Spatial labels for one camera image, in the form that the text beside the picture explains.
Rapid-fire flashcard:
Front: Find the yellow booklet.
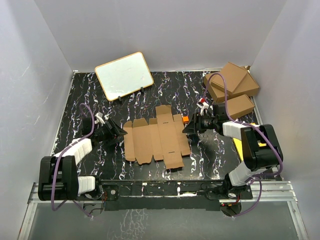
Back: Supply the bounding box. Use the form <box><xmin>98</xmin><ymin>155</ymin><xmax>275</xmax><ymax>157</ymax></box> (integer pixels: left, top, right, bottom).
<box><xmin>231</xmin><ymin>122</ymin><xmax>261</xmax><ymax>162</ymax></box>

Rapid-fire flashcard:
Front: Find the purple cable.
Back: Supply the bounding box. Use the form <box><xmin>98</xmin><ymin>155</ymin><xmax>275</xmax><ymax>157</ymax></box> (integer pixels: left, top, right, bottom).
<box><xmin>50</xmin><ymin>103</ymin><xmax>97</xmax><ymax>218</ymax></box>
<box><xmin>202</xmin><ymin>72</ymin><xmax>285</xmax><ymax>218</ymax></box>

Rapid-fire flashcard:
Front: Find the whiteboard with orange frame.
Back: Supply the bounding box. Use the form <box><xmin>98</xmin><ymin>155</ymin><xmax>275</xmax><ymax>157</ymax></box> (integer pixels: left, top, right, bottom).
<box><xmin>94</xmin><ymin>52</ymin><xmax>154</xmax><ymax>102</ymax></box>

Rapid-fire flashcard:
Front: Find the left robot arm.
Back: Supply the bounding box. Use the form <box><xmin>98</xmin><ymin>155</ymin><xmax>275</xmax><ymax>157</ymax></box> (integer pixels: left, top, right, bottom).
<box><xmin>37</xmin><ymin>115</ymin><xmax>128</xmax><ymax>201</ymax></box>

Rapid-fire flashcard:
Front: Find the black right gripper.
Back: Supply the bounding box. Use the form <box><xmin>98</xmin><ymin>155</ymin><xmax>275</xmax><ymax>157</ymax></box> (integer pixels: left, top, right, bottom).
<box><xmin>182</xmin><ymin>112</ymin><xmax>218</xmax><ymax>134</ymax></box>

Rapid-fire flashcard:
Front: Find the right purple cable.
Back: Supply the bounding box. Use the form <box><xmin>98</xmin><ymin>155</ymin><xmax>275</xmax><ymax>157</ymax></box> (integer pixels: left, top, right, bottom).
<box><xmin>202</xmin><ymin>72</ymin><xmax>285</xmax><ymax>218</ymax></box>

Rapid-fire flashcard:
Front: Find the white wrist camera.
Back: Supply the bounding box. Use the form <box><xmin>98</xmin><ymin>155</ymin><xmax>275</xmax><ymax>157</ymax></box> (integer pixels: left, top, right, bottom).
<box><xmin>95</xmin><ymin>112</ymin><xmax>105</xmax><ymax>125</ymax></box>
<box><xmin>197</xmin><ymin>97</ymin><xmax>209</xmax><ymax>115</ymax></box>

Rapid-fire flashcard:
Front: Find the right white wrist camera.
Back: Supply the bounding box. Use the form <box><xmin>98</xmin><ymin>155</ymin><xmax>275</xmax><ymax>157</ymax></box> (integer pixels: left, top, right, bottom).
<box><xmin>197</xmin><ymin>97</ymin><xmax>209</xmax><ymax>115</ymax></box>

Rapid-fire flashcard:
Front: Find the small orange cube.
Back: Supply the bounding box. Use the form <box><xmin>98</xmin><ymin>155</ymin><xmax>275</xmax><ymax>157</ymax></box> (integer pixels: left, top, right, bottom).
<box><xmin>182</xmin><ymin>116</ymin><xmax>189</xmax><ymax>123</ymax></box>

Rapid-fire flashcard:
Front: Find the aluminium rail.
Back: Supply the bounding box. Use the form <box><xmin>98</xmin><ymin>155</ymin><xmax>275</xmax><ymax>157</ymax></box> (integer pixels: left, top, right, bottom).
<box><xmin>27</xmin><ymin>181</ymin><xmax>298</xmax><ymax>203</ymax></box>

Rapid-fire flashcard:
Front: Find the black base frame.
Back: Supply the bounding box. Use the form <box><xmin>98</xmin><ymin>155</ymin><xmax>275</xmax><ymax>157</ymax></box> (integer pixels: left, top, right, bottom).
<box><xmin>101</xmin><ymin>180</ymin><xmax>253</xmax><ymax>211</ymax></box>

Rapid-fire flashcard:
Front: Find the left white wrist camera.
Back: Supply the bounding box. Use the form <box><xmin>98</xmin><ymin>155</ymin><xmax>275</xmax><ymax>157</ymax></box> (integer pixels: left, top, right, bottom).
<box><xmin>95</xmin><ymin>112</ymin><xmax>105</xmax><ymax>125</ymax></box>

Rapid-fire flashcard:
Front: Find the cardboard box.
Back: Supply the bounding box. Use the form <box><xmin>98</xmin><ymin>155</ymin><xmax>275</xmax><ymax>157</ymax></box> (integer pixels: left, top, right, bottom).
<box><xmin>210</xmin><ymin>62</ymin><xmax>248</xmax><ymax>95</ymax></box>
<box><xmin>203</xmin><ymin>62</ymin><xmax>260</xmax><ymax>103</ymax></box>
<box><xmin>227</xmin><ymin>94</ymin><xmax>255</xmax><ymax>120</ymax></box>
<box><xmin>123</xmin><ymin>105</ymin><xmax>191</xmax><ymax>170</ymax></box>

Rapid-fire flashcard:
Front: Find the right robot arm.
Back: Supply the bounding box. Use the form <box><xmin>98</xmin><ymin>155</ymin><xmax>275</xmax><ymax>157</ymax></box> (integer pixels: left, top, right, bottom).
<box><xmin>182</xmin><ymin>103</ymin><xmax>283</xmax><ymax>199</ymax></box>

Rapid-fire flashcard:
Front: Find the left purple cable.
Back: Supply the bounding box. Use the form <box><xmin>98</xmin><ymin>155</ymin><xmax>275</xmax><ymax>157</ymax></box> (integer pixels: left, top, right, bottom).
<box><xmin>50</xmin><ymin>103</ymin><xmax>97</xmax><ymax>218</ymax></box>

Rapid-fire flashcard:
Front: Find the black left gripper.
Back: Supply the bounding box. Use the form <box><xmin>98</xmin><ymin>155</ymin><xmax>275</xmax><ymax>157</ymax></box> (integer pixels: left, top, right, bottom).
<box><xmin>94</xmin><ymin>118</ymin><xmax>127</xmax><ymax>147</ymax></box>

